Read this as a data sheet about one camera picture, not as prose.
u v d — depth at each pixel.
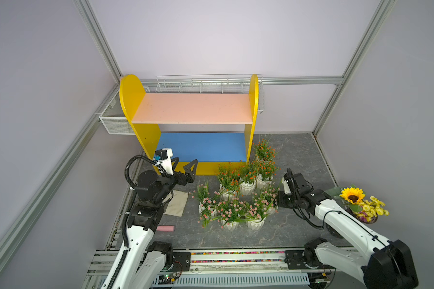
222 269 0.73
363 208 0.62
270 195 0.77
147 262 0.58
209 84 0.94
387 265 0.40
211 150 0.93
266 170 0.87
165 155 0.59
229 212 0.71
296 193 0.64
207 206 0.75
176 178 0.62
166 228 0.81
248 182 0.87
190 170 0.62
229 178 0.81
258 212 0.72
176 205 0.89
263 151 0.93
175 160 0.71
